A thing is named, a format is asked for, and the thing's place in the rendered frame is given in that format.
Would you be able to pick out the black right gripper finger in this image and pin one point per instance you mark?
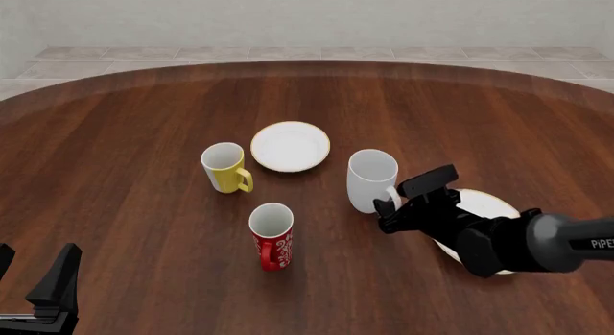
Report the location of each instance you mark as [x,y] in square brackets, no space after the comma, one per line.
[384,207]

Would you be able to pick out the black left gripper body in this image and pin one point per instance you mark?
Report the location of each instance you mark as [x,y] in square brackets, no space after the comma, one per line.
[33,324]

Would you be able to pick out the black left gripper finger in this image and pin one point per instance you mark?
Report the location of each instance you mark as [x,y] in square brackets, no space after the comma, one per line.
[5,257]
[60,284]

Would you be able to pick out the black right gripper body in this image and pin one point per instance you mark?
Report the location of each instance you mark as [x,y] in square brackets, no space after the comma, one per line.
[422,216]

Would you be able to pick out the grey and black right arm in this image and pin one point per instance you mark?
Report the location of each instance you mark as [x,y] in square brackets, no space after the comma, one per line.
[551,241]

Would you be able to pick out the white plate with gold rim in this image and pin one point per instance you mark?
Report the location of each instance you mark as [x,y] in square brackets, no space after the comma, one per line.
[484,205]
[290,146]

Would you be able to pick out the red mug with white pattern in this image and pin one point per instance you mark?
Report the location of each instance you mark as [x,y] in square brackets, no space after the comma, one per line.
[273,238]

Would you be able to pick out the yellow and white mug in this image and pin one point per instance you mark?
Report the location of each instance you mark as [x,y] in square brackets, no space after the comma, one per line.
[225,169]

